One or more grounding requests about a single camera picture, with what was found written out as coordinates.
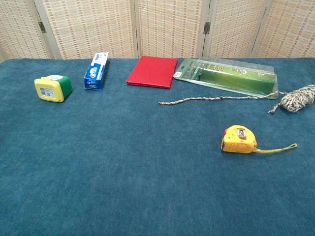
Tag yellow tape measure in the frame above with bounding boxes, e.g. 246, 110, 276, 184
220, 124, 298, 154

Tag red notebook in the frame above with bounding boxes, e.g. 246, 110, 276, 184
126, 56, 178, 89

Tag blue table cloth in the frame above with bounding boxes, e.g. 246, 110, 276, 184
0, 58, 315, 236

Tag blue white toothpaste box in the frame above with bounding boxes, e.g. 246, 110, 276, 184
83, 51, 110, 91

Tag green blister pack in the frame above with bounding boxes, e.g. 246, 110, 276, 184
173, 58, 279, 100

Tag yellow green square box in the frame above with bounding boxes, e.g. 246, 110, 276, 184
33, 75, 73, 103

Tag woven folding screen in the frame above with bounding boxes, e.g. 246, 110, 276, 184
0, 0, 315, 63

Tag camouflage rope bundle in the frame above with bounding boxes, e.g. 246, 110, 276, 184
158, 84, 315, 115

